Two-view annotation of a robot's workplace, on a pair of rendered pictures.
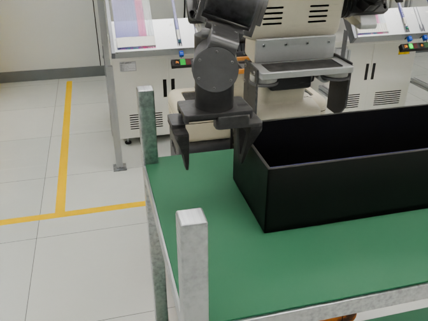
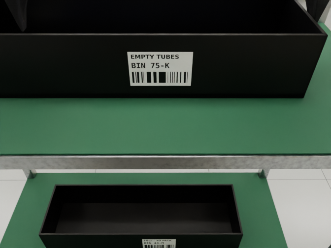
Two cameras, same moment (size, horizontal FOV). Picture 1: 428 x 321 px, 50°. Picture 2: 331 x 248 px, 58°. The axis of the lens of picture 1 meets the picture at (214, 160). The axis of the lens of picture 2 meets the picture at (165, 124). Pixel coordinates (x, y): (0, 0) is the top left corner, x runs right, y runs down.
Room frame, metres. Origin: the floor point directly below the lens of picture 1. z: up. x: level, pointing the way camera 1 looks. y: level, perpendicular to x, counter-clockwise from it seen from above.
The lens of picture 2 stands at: (1.17, -0.16, 1.25)
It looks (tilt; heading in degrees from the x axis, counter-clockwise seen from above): 42 degrees down; 194
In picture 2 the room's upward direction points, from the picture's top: straight up
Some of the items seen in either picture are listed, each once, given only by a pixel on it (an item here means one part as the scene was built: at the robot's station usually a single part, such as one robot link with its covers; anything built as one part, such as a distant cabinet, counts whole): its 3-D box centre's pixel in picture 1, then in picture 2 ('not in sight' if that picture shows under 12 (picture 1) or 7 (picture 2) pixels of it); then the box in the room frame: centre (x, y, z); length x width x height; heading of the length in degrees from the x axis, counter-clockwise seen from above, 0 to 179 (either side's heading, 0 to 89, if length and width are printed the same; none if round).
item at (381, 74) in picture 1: (346, 69); not in sight; (3.54, -1.04, 0.31); 0.70 x 0.65 x 0.62; 104
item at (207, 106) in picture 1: (214, 93); not in sight; (0.65, 0.00, 1.15); 0.10 x 0.07 x 0.07; 105
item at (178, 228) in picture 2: not in sight; (143, 217); (0.71, -0.35, 0.41); 0.57 x 0.17 x 0.11; 104
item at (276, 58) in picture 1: (295, 79); not in sight; (1.19, -0.22, 0.99); 0.28 x 0.16 x 0.22; 104
